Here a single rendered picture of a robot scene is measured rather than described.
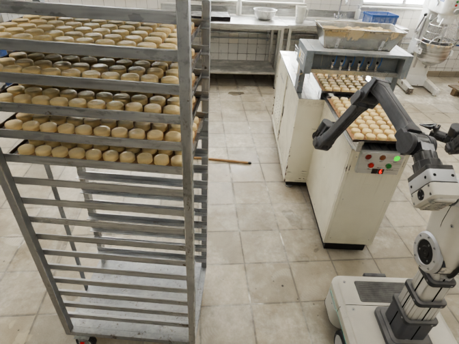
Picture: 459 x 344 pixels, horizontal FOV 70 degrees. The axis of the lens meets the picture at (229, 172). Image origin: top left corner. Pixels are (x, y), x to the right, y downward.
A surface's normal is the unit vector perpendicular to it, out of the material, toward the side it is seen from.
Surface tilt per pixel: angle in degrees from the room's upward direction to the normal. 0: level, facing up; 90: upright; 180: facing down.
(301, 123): 90
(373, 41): 115
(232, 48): 90
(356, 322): 0
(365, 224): 90
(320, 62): 90
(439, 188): 30
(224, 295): 0
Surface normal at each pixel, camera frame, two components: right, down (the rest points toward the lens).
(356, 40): -0.04, 0.87
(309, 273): 0.05, -0.82
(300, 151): -0.02, 0.58
